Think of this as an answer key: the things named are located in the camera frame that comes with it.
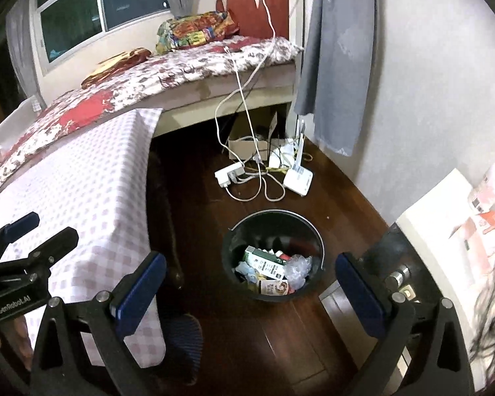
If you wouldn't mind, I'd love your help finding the clear plastic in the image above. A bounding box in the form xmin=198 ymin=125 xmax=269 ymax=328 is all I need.
xmin=283 ymin=255 xmax=312 ymax=291

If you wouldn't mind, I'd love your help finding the light blue wrapper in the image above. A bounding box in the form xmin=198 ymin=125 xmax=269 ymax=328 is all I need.
xmin=234 ymin=261 xmax=258 ymax=284

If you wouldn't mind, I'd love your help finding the red white drink carton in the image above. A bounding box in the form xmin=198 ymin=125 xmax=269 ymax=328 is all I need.
xmin=258 ymin=280 xmax=295 ymax=297

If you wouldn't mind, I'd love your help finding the green white milk carton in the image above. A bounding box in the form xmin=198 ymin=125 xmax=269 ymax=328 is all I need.
xmin=244 ymin=246 xmax=285 ymax=280

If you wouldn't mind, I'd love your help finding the black trash bin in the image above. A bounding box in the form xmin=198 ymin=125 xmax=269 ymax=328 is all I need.
xmin=221 ymin=209 xmax=325 ymax=302

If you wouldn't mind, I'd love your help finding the left hand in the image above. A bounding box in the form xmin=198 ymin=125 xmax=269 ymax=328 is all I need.
xmin=0 ymin=315 xmax=34 ymax=371

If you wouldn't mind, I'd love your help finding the white router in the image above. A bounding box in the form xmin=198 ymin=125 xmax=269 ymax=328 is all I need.
xmin=268 ymin=120 xmax=314 ymax=197

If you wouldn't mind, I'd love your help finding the white power strip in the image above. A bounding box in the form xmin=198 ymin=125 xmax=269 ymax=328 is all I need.
xmin=214 ymin=162 xmax=245 ymax=188

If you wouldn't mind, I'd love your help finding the cardboard box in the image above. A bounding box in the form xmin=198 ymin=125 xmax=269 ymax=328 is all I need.
xmin=227 ymin=108 xmax=279 ymax=162

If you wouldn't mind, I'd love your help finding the grey curtain left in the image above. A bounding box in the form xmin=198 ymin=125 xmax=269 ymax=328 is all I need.
xmin=6 ymin=0 xmax=45 ymax=107

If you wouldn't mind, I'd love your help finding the folded yellow red blanket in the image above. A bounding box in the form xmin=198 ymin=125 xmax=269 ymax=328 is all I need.
xmin=81 ymin=48 xmax=152 ymax=89

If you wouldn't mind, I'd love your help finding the grey hanging towel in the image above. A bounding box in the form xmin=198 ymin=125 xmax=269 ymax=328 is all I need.
xmin=295 ymin=0 xmax=376 ymax=156

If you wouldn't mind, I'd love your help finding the colourful pillow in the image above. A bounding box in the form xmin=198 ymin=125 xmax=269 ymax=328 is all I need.
xmin=155 ymin=11 xmax=240 ymax=55

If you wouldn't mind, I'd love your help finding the red heart headboard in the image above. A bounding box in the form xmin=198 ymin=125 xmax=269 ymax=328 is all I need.
xmin=214 ymin=0 xmax=290 ymax=39

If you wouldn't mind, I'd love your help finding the window with white frame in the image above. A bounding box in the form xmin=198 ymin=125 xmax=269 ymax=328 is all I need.
xmin=35 ymin=0 xmax=171 ymax=73

